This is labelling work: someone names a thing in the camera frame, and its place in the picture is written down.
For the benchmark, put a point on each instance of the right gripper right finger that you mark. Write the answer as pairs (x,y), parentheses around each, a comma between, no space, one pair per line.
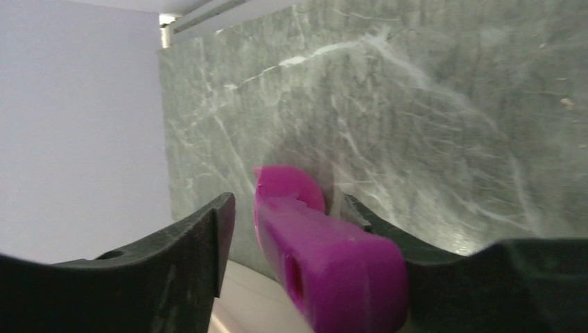
(513,285)

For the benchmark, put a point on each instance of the beige litter box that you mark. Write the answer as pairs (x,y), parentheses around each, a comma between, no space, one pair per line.
(251,302)

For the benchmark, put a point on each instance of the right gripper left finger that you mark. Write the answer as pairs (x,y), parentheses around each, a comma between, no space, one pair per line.
(165,282)

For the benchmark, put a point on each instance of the magenta litter scoop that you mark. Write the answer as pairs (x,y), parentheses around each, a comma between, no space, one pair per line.
(340,277)

